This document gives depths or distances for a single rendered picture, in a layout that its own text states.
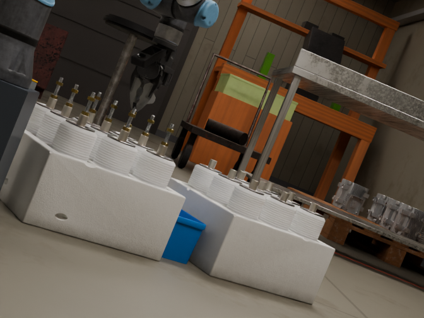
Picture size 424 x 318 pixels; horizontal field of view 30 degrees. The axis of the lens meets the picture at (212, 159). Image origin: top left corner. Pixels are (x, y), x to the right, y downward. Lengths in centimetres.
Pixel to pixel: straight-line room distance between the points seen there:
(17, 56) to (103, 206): 49
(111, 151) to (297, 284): 72
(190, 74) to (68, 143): 798
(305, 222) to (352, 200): 383
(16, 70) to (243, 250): 87
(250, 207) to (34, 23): 86
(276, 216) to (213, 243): 21
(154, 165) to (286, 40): 807
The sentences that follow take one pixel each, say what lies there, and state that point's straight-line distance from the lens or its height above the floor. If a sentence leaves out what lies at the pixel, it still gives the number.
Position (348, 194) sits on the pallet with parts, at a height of 29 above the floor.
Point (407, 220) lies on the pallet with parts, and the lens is 582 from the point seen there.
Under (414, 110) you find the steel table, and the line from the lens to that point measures 409.
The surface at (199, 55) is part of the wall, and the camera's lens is 987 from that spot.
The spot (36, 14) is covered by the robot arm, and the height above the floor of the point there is 45.
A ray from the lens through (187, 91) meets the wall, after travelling 985.
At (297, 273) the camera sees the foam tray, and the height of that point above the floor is 8.
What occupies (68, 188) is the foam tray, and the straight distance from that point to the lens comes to 190.
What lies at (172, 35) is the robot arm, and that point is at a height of 57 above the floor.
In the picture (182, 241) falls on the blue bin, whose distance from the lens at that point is 214.
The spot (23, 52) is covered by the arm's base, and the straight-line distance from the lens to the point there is 163.
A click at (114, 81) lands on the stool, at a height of 39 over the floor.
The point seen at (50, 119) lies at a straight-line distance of 202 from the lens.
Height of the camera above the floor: 38
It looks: 2 degrees down
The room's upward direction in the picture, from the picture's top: 23 degrees clockwise
